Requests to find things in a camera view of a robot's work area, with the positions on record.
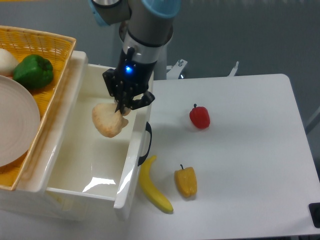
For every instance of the green bell pepper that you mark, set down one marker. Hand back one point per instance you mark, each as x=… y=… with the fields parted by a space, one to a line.
x=34 y=72

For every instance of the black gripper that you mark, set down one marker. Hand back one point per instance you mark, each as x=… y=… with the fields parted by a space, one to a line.
x=128 y=84

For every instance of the open upper white drawer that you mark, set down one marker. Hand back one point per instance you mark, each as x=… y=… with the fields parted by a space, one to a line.
x=92 y=169

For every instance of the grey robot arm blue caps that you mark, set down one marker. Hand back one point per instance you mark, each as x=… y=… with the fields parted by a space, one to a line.
x=149 y=23

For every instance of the black object at table edge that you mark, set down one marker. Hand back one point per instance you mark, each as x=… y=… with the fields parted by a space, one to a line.
x=314 y=209

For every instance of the black drawer handle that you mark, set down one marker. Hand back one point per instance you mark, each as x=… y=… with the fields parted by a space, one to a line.
x=147 y=144

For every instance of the red bell pepper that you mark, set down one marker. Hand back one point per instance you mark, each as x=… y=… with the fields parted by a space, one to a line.
x=200 y=117

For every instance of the triangle bread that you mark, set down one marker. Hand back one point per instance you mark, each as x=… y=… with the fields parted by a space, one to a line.
x=107 y=120

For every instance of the yellow bell pepper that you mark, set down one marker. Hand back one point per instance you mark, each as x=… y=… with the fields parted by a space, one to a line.
x=186 y=181

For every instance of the white table bracket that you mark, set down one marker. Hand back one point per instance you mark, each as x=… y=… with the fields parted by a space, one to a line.
x=234 y=70

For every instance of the yellow woven basket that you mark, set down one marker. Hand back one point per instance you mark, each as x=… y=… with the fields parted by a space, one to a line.
x=58 y=49

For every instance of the yellow banana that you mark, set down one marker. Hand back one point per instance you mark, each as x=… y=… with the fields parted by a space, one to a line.
x=153 y=194

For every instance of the white onion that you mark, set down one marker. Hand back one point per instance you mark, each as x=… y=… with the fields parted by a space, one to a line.
x=8 y=63

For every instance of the beige round plate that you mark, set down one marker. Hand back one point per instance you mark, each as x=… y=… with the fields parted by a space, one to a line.
x=19 y=120

